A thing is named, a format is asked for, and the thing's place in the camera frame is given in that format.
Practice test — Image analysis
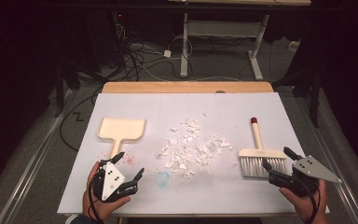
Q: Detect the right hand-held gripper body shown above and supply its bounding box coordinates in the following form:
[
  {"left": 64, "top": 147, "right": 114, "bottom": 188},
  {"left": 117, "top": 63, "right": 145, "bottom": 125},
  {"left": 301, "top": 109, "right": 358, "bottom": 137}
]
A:
[{"left": 268, "top": 154, "right": 343, "bottom": 199}]

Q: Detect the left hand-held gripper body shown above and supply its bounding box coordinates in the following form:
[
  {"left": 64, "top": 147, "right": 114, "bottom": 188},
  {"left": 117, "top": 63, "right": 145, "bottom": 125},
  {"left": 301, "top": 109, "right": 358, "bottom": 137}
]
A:
[{"left": 92, "top": 160, "right": 138, "bottom": 203}]

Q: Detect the cream brush with red tip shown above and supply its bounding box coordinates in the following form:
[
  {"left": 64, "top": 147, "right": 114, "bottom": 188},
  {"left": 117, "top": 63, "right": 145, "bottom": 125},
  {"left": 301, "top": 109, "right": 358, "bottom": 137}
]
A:
[{"left": 238, "top": 117, "right": 290, "bottom": 179}]

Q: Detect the pile of white paper scraps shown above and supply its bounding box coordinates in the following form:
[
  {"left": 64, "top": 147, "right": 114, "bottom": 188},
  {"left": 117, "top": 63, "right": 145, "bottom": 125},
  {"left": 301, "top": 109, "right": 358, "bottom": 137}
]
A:
[{"left": 154, "top": 111, "right": 234, "bottom": 180}]

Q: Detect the person's left hand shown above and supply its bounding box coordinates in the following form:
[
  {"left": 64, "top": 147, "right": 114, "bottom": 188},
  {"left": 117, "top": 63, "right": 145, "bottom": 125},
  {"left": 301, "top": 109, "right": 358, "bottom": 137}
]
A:
[{"left": 81, "top": 161, "right": 131, "bottom": 222}]

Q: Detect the person's right hand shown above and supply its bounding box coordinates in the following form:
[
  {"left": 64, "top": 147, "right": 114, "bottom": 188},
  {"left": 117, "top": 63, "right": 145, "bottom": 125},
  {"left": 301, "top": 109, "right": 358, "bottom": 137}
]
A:
[{"left": 279, "top": 179, "right": 329, "bottom": 224}]

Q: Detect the cream plastic dustpan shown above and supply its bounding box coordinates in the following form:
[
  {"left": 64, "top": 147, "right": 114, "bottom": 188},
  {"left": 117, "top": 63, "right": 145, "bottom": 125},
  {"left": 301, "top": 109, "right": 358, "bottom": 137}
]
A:
[{"left": 96, "top": 117, "right": 146, "bottom": 160}]

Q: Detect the black metal stand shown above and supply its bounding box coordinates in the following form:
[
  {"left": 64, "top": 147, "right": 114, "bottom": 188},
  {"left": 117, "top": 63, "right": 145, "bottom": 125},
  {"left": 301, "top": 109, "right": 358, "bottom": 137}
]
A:
[
  {"left": 54, "top": 62, "right": 66, "bottom": 119},
  {"left": 273, "top": 62, "right": 324, "bottom": 129}
]

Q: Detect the white table cover sheet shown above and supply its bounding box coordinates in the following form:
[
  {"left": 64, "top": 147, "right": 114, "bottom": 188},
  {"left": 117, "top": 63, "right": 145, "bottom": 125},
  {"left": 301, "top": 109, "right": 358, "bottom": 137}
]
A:
[{"left": 57, "top": 91, "right": 330, "bottom": 216}]

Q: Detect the white floor box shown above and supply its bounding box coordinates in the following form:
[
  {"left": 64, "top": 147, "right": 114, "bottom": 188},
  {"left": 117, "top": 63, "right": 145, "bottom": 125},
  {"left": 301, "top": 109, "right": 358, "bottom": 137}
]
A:
[{"left": 288, "top": 39, "right": 302, "bottom": 52}]

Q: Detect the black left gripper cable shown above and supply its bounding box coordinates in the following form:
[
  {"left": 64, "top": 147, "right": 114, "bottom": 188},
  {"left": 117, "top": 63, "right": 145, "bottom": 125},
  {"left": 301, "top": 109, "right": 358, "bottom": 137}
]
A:
[{"left": 88, "top": 174, "right": 105, "bottom": 224}]

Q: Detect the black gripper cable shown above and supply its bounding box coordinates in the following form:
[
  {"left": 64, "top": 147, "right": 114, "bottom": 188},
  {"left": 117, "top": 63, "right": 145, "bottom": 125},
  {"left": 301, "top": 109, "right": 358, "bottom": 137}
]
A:
[
  {"left": 297, "top": 178, "right": 322, "bottom": 224},
  {"left": 88, "top": 174, "right": 105, "bottom": 224}
]

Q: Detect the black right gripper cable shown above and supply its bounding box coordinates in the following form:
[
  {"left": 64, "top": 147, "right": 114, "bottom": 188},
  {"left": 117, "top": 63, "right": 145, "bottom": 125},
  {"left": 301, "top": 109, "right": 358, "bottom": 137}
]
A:
[{"left": 297, "top": 178, "right": 322, "bottom": 224}]

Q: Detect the aluminium floor rail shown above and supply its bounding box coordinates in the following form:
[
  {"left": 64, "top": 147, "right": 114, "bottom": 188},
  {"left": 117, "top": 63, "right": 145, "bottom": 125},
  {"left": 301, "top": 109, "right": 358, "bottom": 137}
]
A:
[
  {"left": 0, "top": 88, "right": 76, "bottom": 224},
  {"left": 304, "top": 120, "right": 358, "bottom": 224}
]

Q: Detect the black looped floor cable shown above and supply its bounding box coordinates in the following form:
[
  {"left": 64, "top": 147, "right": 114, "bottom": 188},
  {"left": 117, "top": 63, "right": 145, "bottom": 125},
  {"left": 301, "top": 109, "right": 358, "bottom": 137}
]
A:
[{"left": 59, "top": 88, "right": 104, "bottom": 153}]

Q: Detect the tangle of black floor cables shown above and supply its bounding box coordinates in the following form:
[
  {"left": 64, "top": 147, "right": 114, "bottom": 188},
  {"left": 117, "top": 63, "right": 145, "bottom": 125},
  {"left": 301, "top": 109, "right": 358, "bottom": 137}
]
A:
[{"left": 111, "top": 12, "right": 197, "bottom": 82}]

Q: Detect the white metal desk frame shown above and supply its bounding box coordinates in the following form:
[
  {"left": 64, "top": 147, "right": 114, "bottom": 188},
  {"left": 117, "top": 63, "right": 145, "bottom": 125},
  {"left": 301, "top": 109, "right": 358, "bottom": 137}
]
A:
[{"left": 167, "top": 0, "right": 312, "bottom": 81}]

